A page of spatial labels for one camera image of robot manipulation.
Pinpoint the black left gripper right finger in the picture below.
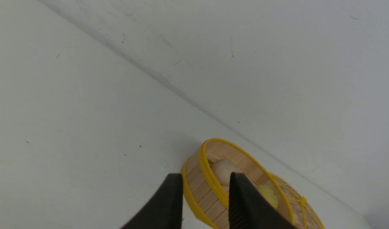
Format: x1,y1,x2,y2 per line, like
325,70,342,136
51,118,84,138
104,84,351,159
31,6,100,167
229,173,295,229

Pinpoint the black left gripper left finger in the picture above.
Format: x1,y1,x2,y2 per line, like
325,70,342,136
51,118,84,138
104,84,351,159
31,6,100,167
121,173,183,229

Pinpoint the yellow steamed bun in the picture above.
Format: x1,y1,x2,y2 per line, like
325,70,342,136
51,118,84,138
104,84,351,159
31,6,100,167
257,184,279,210

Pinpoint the white steamed bun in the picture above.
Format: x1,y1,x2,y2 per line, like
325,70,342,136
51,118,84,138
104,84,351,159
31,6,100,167
211,159,241,186

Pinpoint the bamboo steamer basket yellow rim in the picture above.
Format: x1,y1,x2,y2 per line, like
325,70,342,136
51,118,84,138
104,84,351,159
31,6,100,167
181,138,295,229

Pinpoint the woven bamboo steamer lid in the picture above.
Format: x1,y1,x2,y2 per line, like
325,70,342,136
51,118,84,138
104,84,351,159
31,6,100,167
270,173,325,229

